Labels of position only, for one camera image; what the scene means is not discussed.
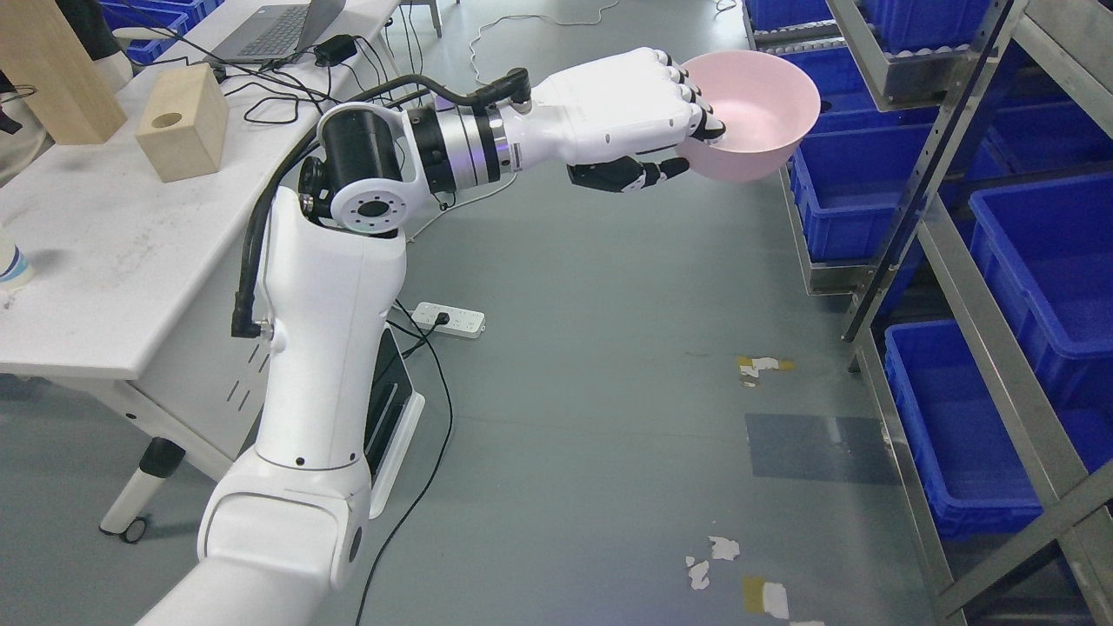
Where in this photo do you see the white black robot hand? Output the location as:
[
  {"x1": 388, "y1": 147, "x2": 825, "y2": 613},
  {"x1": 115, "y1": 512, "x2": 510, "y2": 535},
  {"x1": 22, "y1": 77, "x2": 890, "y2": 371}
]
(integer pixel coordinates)
[{"x1": 498, "y1": 47, "x2": 726, "y2": 193}]

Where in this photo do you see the pink bowl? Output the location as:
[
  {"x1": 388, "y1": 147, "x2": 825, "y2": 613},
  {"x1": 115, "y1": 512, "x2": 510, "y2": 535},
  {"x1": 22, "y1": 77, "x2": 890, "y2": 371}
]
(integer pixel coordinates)
[{"x1": 676, "y1": 49, "x2": 823, "y2": 183}]

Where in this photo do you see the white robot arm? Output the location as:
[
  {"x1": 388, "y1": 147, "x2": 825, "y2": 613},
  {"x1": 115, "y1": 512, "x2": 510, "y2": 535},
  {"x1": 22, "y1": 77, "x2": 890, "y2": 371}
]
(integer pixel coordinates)
[{"x1": 142, "y1": 69, "x2": 531, "y2": 625}]

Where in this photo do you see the blue bin right middle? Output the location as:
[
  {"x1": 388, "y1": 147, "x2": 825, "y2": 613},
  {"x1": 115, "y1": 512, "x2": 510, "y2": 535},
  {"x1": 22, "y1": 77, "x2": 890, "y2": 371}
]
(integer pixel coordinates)
[{"x1": 969, "y1": 174, "x2": 1112, "y2": 410}]

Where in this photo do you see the white power strip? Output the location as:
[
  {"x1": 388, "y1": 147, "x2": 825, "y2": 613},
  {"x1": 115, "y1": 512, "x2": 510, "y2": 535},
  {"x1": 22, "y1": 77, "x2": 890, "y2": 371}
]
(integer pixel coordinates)
[{"x1": 410, "y1": 302, "x2": 486, "y2": 338}]

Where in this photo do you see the blue bin under roller rack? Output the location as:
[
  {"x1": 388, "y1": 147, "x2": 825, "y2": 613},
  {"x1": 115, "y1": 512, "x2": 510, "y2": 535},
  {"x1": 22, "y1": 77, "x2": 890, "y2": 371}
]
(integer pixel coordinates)
[{"x1": 790, "y1": 124, "x2": 930, "y2": 262}]

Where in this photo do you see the black power adapter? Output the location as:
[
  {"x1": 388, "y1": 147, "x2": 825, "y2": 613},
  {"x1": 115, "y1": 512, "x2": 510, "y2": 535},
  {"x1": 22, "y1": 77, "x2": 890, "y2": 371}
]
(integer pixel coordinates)
[{"x1": 311, "y1": 33, "x2": 358, "y2": 68}]

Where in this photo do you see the grey laptop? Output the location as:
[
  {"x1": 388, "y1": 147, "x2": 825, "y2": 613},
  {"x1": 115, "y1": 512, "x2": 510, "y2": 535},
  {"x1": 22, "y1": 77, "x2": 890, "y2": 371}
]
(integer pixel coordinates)
[{"x1": 208, "y1": 1, "x2": 346, "y2": 66}]

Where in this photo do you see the small wooden block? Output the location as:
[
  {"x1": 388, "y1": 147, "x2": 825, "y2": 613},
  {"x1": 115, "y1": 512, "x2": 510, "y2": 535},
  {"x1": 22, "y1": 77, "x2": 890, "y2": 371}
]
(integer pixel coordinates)
[{"x1": 135, "y1": 63, "x2": 228, "y2": 183}]

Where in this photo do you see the white desk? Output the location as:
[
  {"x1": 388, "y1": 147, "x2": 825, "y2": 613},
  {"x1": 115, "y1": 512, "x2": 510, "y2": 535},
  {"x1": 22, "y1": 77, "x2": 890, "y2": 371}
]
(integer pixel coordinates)
[{"x1": 0, "y1": 0, "x2": 403, "y2": 544}]

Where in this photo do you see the blue bin lower right floor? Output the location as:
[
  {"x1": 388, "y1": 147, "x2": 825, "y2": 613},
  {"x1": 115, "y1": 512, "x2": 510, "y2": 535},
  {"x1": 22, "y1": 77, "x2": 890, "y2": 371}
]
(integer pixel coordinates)
[{"x1": 885, "y1": 317, "x2": 1043, "y2": 540}]

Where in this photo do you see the tall wooden block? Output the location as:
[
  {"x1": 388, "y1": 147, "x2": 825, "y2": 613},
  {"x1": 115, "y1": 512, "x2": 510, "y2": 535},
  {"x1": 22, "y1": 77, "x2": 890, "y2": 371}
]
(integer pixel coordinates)
[{"x1": 1, "y1": 1, "x2": 126, "y2": 145}]

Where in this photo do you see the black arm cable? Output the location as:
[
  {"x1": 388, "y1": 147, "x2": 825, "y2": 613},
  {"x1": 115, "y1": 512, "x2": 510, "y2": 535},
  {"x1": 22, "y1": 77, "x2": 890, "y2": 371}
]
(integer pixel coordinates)
[{"x1": 230, "y1": 68, "x2": 531, "y2": 340}]

